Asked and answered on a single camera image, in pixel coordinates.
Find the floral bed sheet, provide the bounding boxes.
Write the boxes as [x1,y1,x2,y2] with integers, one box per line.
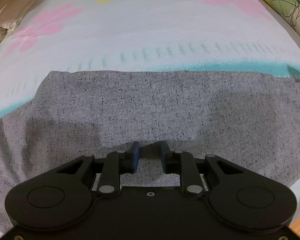
[0,0,300,235]

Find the grey speckled pants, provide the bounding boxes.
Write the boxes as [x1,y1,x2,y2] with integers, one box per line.
[0,69,300,233]

